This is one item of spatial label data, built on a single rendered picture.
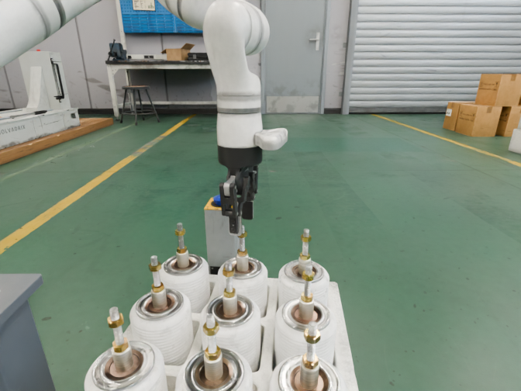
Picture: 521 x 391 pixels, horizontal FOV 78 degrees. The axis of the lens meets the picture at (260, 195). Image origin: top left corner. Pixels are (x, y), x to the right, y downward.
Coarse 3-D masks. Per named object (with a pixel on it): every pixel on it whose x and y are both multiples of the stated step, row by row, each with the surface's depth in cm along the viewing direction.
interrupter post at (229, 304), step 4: (224, 296) 50; (236, 296) 51; (224, 300) 50; (228, 300) 50; (232, 300) 50; (236, 300) 51; (224, 304) 50; (228, 304) 50; (232, 304) 50; (236, 304) 51; (224, 308) 51; (228, 308) 50; (232, 308) 50; (236, 308) 51; (224, 312) 51; (228, 312) 50; (232, 312) 50
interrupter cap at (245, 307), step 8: (240, 296) 54; (216, 304) 52; (240, 304) 53; (248, 304) 52; (208, 312) 51; (216, 312) 51; (240, 312) 51; (248, 312) 51; (216, 320) 49; (224, 320) 49; (232, 320) 49; (240, 320) 49; (248, 320) 49
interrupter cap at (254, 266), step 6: (234, 258) 65; (252, 258) 65; (234, 264) 64; (252, 264) 64; (258, 264) 64; (252, 270) 62; (258, 270) 62; (234, 276) 59; (240, 276) 60; (246, 276) 59; (252, 276) 60
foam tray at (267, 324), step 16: (272, 288) 68; (336, 288) 68; (272, 304) 63; (336, 304) 63; (192, 320) 60; (272, 320) 59; (336, 320) 59; (128, 336) 56; (272, 336) 56; (336, 336) 56; (192, 352) 52; (272, 352) 53; (336, 352) 52; (176, 368) 50; (272, 368) 53; (336, 368) 50; (352, 368) 50; (256, 384) 47; (352, 384) 47
